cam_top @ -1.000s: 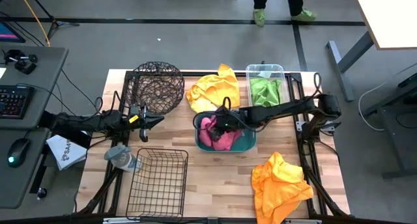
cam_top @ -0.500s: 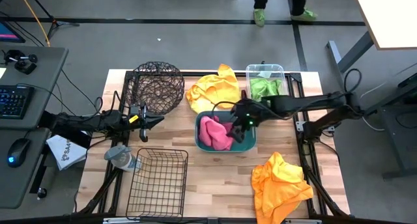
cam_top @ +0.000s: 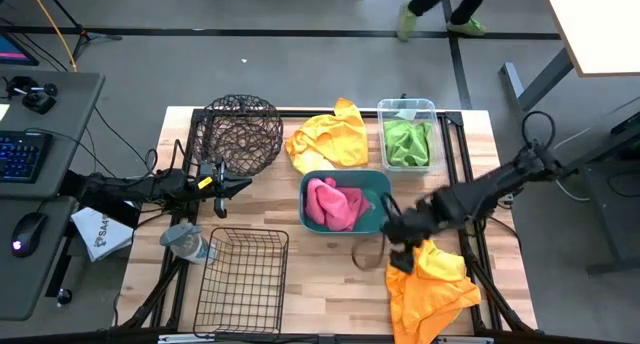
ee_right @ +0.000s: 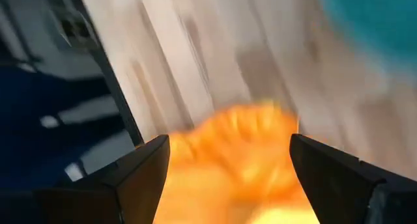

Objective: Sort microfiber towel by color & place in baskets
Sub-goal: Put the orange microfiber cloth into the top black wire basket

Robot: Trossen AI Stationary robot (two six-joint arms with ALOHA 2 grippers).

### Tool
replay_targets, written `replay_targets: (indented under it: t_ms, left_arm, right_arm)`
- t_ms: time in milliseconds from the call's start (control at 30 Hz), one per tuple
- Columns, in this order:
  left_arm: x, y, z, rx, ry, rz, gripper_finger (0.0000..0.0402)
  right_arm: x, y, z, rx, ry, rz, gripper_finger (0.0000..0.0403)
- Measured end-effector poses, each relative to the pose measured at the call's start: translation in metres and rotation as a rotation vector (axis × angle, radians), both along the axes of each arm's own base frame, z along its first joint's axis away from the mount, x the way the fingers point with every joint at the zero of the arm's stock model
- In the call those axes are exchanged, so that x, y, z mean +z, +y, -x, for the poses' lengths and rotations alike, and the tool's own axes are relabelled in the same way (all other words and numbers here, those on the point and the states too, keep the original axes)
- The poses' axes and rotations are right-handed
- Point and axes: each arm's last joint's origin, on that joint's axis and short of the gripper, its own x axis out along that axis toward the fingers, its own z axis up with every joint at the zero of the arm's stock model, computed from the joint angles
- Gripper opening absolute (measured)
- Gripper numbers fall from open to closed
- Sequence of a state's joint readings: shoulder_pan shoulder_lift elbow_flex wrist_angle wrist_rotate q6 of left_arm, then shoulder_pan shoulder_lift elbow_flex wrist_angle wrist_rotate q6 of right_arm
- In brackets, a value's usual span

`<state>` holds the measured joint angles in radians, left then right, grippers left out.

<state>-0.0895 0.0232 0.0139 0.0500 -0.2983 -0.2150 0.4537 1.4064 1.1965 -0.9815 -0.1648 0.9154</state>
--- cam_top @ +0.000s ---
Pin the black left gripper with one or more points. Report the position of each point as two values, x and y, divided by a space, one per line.
220 189

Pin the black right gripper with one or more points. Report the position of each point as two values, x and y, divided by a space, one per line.
410 226

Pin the pink microfiber towel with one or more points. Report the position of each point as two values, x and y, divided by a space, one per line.
325 204
359 204

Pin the pale yellow microfiber towel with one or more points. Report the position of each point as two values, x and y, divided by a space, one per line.
312 163

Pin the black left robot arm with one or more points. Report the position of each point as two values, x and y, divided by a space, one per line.
125 188

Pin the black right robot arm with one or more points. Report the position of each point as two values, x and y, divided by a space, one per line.
480 194

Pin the orange microfiber towel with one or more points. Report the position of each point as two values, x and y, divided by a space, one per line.
425 309

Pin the golden yellow microfiber towel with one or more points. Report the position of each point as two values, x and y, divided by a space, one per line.
335 139

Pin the teal plastic basin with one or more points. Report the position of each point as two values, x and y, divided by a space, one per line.
375 181

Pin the white printed bag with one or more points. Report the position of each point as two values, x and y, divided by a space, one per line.
102 234

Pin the clear plastic bin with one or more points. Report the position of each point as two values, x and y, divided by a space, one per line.
400 109

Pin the dark grey desk panel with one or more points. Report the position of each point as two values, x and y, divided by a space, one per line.
65 109
25 284

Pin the black round knob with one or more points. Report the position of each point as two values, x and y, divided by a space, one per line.
64 296

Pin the dark side stand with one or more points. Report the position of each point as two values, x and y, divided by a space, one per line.
605 209

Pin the black tripod stand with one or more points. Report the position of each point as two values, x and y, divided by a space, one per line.
82 36

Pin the black computer mouse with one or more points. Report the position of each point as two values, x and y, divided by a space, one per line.
27 234

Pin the black backlit keyboard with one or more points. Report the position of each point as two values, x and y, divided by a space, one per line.
22 156

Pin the grey table leg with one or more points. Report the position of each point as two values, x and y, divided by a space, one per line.
545 81

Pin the green shoe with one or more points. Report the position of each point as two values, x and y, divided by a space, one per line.
467 27
406 21

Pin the computer monitor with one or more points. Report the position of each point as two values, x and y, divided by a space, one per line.
12 51

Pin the white table top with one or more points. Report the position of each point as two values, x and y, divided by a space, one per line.
600 24

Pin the black aluminium table frame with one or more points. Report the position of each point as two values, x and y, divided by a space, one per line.
454 119

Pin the black camera clamp mount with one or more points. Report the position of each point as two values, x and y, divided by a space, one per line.
35 99

